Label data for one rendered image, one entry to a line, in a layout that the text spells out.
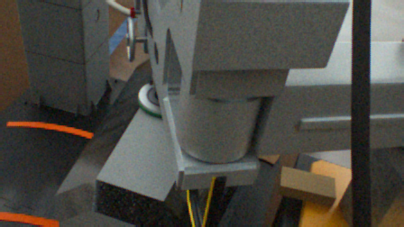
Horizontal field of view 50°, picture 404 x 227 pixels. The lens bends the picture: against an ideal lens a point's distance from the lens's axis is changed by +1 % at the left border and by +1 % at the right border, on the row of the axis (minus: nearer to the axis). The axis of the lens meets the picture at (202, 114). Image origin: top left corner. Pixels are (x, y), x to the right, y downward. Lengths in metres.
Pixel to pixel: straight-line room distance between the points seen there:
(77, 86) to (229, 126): 2.03
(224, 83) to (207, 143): 0.18
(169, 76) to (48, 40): 1.68
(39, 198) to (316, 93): 1.89
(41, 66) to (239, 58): 2.28
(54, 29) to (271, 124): 1.94
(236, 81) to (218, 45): 0.16
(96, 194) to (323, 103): 0.85
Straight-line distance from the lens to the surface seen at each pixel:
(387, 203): 1.44
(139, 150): 1.62
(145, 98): 1.80
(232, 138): 0.96
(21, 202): 2.56
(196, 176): 1.02
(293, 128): 1.00
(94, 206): 1.52
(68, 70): 2.84
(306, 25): 0.74
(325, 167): 1.80
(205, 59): 0.71
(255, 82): 0.86
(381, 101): 1.07
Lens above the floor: 1.98
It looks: 40 degrees down
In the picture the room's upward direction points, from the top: 9 degrees clockwise
